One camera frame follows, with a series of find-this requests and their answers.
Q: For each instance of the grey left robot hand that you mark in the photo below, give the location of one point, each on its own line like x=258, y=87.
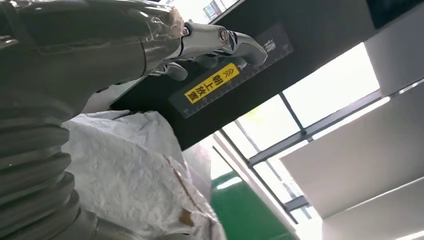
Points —
x=82, y=49

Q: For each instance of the plain grey parcel bag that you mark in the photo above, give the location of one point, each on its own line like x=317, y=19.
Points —
x=126, y=179

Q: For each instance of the black inbound scanner machine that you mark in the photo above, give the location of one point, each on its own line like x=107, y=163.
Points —
x=298, y=49

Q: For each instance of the black yellow ruler label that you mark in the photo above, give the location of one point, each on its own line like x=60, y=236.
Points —
x=212, y=84

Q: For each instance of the white roller blind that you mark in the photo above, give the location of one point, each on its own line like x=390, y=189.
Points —
x=357, y=159

